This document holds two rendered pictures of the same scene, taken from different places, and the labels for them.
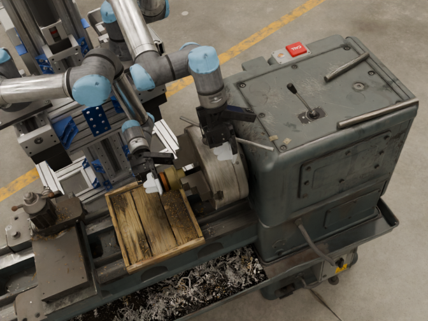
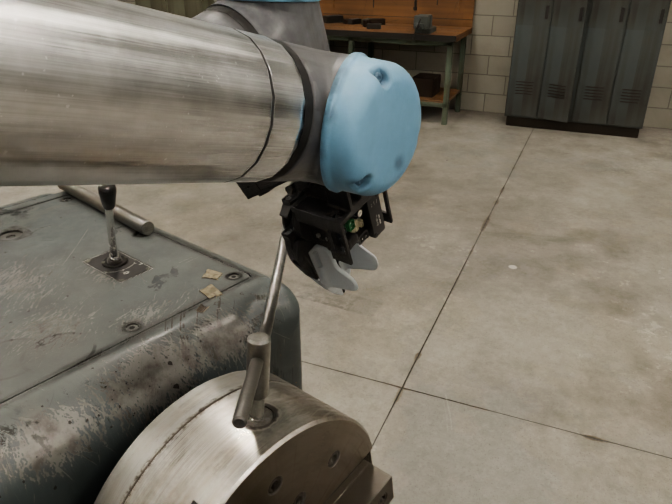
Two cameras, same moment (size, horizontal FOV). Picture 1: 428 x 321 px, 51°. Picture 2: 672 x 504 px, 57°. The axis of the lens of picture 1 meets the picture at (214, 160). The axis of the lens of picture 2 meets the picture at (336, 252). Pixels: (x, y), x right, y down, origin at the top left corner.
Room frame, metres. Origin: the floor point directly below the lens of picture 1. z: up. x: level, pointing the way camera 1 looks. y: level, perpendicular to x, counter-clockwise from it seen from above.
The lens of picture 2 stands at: (1.16, 0.43, 1.64)
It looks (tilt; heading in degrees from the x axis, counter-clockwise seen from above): 27 degrees down; 234
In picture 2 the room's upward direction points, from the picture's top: straight up
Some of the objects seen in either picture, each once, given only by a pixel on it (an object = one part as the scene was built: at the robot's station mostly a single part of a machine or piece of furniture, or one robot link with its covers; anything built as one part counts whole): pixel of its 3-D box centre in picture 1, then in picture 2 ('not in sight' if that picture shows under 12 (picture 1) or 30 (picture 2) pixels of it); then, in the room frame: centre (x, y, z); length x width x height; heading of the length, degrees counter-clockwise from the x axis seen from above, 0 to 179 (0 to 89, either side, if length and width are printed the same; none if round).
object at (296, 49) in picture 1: (296, 49); not in sight; (1.30, -0.37, 1.26); 0.06 x 0.06 x 0.02; 14
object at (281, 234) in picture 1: (299, 209); not in sight; (1.08, -0.37, 0.43); 0.60 x 0.48 x 0.86; 104
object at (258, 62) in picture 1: (256, 68); not in sight; (1.25, -0.21, 1.24); 0.09 x 0.08 x 0.03; 104
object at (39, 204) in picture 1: (32, 201); not in sight; (0.89, 0.63, 1.13); 0.08 x 0.08 x 0.03
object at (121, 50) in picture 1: (124, 40); not in sight; (1.58, 0.29, 1.21); 0.15 x 0.15 x 0.10
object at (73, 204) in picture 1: (56, 218); not in sight; (0.89, 0.61, 0.99); 0.20 x 0.10 x 0.05; 104
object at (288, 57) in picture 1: (290, 58); not in sight; (1.29, -0.35, 1.23); 0.13 x 0.08 x 0.05; 104
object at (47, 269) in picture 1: (56, 241); not in sight; (0.83, 0.62, 0.95); 0.43 x 0.17 x 0.05; 14
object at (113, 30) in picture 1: (118, 16); not in sight; (1.59, 0.28, 1.33); 0.13 x 0.12 x 0.14; 104
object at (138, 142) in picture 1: (139, 148); not in sight; (1.09, 0.27, 1.08); 0.08 x 0.05 x 0.08; 104
